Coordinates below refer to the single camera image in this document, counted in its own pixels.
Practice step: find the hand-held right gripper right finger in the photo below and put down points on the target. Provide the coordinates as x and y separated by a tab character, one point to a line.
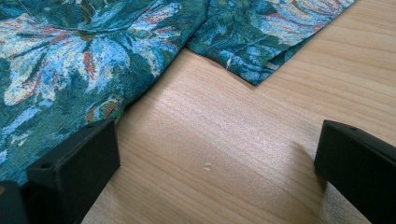
361	168

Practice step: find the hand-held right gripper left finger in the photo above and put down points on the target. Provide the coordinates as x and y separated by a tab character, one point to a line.
74	174

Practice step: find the teal floral shorts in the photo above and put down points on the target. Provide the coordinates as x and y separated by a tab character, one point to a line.
62	62

